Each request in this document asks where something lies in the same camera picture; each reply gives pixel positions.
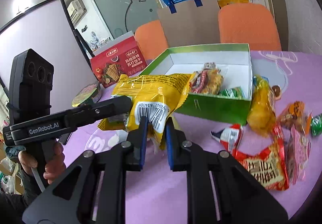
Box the orange nut snack packet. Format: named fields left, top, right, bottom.
left=276, top=101, right=312, bottom=135

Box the red yellow galette snack bag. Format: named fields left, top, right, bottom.
left=189, top=62, right=224, bottom=96

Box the person's left hand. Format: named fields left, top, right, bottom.
left=17, top=141, right=67, bottom=185

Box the instant noodle bowl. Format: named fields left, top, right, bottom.
left=71, top=82, right=102, bottom=107

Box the black smartphone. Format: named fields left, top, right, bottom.
left=58, top=133, right=72, bottom=145

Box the red white small packet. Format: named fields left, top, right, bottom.
left=210, top=124, right=244, bottom=154

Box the red chinese text snack bag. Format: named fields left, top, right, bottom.
left=233, top=122, right=289, bottom=191

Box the red cracker box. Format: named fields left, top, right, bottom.
left=90, top=31, right=147, bottom=88

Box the purple tablecloth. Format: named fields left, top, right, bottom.
left=60, top=50, right=322, bottom=224

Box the yellow wrapped cake snack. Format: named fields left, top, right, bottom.
left=247, top=75, right=276, bottom=137

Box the pink snack packet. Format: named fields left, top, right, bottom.
left=286, top=124, right=311, bottom=185

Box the orange chair left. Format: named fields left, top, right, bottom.
left=135, top=20, right=169, bottom=61

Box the orange chair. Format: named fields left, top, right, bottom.
left=135, top=20, right=169, bottom=61
left=218, top=3, right=282, bottom=51

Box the white air conditioner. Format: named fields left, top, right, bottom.
left=67, top=0, right=87, bottom=25

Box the chocolate ball candy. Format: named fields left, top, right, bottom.
left=271, top=85, right=282, bottom=100

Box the small green candy packet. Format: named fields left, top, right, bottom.
left=311, top=114, right=322, bottom=137

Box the green open gift box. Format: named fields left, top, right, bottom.
left=142, top=44, right=253, bottom=125

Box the brown cardboard sheet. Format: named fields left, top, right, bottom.
left=157, top=0, right=221, bottom=47

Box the orange chair right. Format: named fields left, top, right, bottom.
left=218, top=3, right=282, bottom=51

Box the black frame whiteboard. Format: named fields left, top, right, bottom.
left=1, top=0, right=97, bottom=113

